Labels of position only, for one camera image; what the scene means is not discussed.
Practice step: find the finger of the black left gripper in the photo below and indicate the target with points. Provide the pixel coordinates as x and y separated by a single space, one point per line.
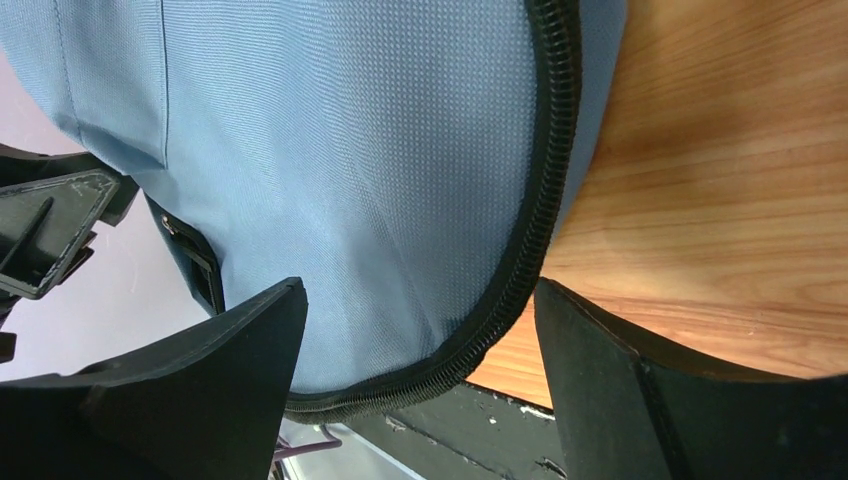
49 205

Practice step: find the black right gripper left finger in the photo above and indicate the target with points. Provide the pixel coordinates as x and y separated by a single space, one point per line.
204 403

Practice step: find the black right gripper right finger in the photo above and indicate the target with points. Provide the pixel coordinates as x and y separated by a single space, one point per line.
632 404

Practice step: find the blue-grey student backpack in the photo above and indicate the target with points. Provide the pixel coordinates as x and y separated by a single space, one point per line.
409 161

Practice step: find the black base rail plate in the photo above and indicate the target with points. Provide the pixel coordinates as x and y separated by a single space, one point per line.
469 433

